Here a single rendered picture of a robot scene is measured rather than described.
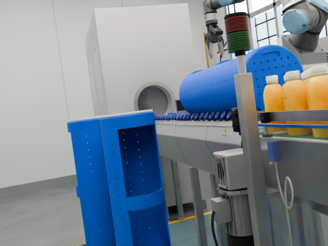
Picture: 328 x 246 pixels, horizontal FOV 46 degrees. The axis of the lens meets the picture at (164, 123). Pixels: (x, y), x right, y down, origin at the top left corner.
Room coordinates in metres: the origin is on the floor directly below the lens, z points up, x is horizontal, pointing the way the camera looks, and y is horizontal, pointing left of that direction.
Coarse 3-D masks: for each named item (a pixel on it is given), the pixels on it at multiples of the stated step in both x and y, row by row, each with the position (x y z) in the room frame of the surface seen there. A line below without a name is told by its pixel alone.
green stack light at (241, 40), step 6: (228, 36) 1.03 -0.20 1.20; (234, 36) 1.02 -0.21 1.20; (240, 36) 1.01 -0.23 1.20; (246, 36) 1.02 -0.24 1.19; (228, 42) 1.03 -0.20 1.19; (234, 42) 1.02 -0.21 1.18; (240, 42) 1.01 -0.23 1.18; (246, 42) 1.02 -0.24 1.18; (228, 48) 1.04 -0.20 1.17; (234, 48) 1.02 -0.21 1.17; (240, 48) 1.01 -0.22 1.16; (246, 48) 1.01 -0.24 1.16
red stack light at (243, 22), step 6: (228, 18) 1.02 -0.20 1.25; (234, 18) 1.01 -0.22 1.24; (240, 18) 1.01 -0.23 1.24; (246, 18) 1.02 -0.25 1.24; (228, 24) 1.03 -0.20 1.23; (234, 24) 1.02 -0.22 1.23; (240, 24) 1.01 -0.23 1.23; (246, 24) 1.02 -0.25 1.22; (228, 30) 1.03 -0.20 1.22; (234, 30) 1.02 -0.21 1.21; (240, 30) 1.01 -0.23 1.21; (246, 30) 1.03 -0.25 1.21
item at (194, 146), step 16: (160, 128) 3.00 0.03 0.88; (176, 128) 2.58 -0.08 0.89; (192, 128) 2.26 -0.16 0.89; (208, 128) 2.01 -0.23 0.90; (224, 128) 1.81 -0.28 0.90; (160, 144) 3.15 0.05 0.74; (176, 144) 2.64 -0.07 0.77; (192, 144) 2.28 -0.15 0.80; (208, 144) 2.00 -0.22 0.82; (224, 144) 1.79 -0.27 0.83; (240, 144) 1.62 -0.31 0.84; (176, 160) 2.87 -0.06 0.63; (192, 160) 2.45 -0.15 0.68; (208, 160) 2.13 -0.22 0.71
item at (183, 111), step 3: (177, 102) 2.77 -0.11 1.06; (180, 102) 2.77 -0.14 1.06; (177, 105) 2.77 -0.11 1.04; (180, 105) 2.77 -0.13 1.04; (177, 108) 2.78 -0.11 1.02; (180, 108) 2.77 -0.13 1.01; (183, 108) 2.77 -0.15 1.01; (177, 111) 2.78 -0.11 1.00; (180, 111) 2.79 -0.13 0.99; (183, 111) 2.79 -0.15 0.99; (186, 111) 2.80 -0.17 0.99
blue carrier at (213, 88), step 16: (256, 48) 1.59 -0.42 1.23; (272, 48) 1.56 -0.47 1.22; (224, 64) 1.79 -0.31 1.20; (256, 64) 1.54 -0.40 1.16; (272, 64) 1.56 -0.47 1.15; (288, 64) 1.59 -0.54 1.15; (192, 80) 2.16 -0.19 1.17; (208, 80) 1.89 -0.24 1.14; (224, 80) 1.70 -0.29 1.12; (256, 80) 1.54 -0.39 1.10; (192, 96) 2.13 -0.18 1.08; (208, 96) 1.90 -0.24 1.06; (224, 96) 1.73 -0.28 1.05; (256, 96) 1.54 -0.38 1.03; (192, 112) 2.31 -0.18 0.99
